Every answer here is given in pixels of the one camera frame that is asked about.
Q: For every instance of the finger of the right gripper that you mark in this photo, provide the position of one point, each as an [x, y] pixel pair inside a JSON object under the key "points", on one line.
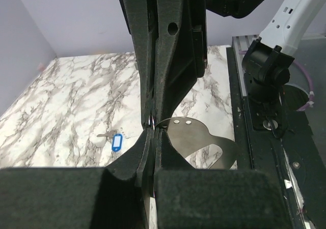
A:
{"points": [[181, 53], [141, 20]]}

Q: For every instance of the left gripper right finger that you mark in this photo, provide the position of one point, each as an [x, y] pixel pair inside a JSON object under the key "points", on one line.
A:
{"points": [[201, 198]]}

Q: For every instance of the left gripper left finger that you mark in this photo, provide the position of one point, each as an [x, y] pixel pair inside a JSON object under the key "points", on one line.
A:
{"points": [[96, 197]]}

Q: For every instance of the key with blue tag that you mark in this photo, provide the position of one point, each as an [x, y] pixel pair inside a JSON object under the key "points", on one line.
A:
{"points": [[116, 138]]}

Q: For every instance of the silver metal bottle opener keychain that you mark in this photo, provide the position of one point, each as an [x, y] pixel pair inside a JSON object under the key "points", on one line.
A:
{"points": [[186, 136]]}

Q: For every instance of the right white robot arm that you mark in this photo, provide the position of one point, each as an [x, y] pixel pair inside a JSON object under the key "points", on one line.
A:
{"points": [[271, 53]]}

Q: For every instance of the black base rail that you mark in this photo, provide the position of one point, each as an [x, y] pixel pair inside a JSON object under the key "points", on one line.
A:
{"points": [[293, 163]]}

